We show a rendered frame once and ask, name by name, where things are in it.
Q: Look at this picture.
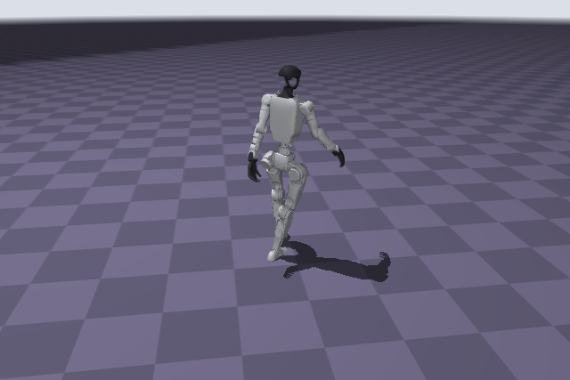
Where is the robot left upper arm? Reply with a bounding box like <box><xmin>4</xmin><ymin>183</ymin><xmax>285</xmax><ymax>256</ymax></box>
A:
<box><xmin>256</xmin><ymin>94</ymin><xmax>273</xmax><ymax>134</ymax></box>

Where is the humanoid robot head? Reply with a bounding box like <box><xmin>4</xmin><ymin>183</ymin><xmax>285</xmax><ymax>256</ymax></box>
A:
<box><xmin>277</xmin><ymin>65</ymin><xmax>301</xmax><ymax>99</ymax></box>

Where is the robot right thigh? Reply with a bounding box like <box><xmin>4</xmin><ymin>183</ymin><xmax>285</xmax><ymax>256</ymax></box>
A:
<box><xmin>278</xmin><ymin>160</ymin><xmax>307</xmax><ymax>220</ymax></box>

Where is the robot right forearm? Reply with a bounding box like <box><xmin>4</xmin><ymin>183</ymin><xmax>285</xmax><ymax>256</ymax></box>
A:
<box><xmin>318</xmin><ymin>128</ymin><xmax>339</xmax><ymax>154</ymax></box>

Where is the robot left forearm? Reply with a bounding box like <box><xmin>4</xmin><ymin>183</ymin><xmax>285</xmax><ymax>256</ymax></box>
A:
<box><xmin>249</xmin><ymin>123</ymin><xmax>264</xmax><ymax>159</ymax></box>

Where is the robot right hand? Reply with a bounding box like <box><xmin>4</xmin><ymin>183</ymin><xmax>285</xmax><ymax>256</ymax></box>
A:
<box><xmin>332</xmin><ymin>148</ymin><xmax>345</xmax><ymax>167</ymax></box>

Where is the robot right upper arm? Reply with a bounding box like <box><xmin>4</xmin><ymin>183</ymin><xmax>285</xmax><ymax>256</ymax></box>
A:
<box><xmin>297</xmin><ymin>100</ymin><xmax>324</xmax><ymax>139</ymax></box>

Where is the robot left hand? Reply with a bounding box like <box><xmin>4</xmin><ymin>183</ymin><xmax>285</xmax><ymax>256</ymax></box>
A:
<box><xmin>248</xmin><ymin>152</ymin><xmax>261</xmax><ymax>182</ymax></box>

